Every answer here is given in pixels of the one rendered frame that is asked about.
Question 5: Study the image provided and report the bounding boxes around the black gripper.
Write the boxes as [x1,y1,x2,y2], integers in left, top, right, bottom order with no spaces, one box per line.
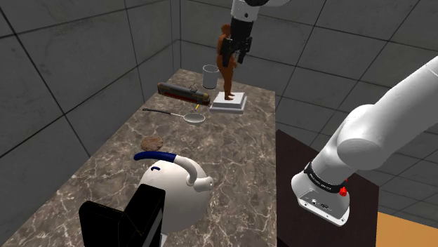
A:
[220,16,255,68]

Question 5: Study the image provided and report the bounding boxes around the brown figure on white base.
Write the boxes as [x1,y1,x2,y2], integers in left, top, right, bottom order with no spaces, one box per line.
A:
[208,23,248,115]

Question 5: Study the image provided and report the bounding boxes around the white cup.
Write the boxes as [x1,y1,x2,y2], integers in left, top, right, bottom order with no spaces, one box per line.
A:
[201,64,220,91]

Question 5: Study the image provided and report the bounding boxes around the dark red toy train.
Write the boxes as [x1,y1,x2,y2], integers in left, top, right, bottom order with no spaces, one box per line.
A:
[157,81,211,107]

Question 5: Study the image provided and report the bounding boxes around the brown round cookie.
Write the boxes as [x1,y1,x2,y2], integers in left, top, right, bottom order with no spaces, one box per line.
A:
[140,135,164,152]

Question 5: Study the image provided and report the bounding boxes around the black angular box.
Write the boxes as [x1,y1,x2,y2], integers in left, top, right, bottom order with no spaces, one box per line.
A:
[78,183,166,247]

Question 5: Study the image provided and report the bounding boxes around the dark robot stand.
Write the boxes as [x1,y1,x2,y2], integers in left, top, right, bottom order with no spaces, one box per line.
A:
[275,129,380,247]

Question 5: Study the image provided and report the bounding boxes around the silver ladle with black handle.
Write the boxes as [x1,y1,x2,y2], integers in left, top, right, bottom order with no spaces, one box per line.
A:
[142,107,206,126]

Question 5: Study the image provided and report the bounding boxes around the white kettle with blue handle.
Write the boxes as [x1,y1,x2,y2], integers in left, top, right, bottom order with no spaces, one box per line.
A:
[133,151,215,234]

